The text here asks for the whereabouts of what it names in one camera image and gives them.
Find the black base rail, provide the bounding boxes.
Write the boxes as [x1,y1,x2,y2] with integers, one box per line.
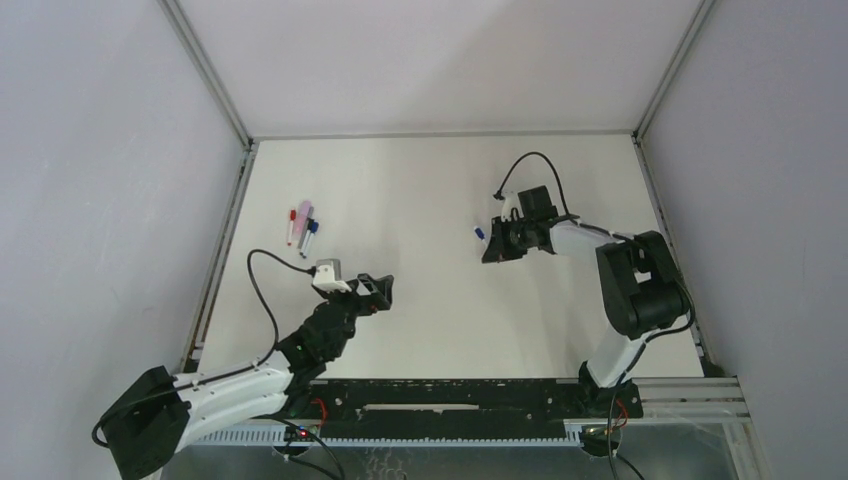
[248,377,644,440]

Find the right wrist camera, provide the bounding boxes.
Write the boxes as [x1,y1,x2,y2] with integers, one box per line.
[500,192,522,222]

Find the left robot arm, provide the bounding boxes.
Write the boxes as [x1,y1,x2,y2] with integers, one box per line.
[92,274,394,479]

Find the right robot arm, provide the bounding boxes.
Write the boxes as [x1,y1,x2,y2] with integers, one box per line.
[481,186,695,393]

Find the aluminium frame rails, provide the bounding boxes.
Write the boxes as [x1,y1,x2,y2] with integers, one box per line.
[135,378,757,480]

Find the grey pen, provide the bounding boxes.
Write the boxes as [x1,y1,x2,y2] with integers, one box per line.
[297,206,314,253]

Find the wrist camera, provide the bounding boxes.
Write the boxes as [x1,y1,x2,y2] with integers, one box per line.
[500,192,522,222]
[312,258,352,293]

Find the right camera cable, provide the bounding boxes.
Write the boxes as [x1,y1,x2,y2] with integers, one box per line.
[493,152,697,480]

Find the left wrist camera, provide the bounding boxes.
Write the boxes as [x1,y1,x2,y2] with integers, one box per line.
[312,258,352,293]

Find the white pen red end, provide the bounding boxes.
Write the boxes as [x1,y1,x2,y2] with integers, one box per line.
[285,217,297,246]

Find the pink highlighter pen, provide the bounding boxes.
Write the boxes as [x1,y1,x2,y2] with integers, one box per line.
[293,200,312,235]

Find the white pen blue end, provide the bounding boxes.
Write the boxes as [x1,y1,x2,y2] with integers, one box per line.
[299,220,320,258]

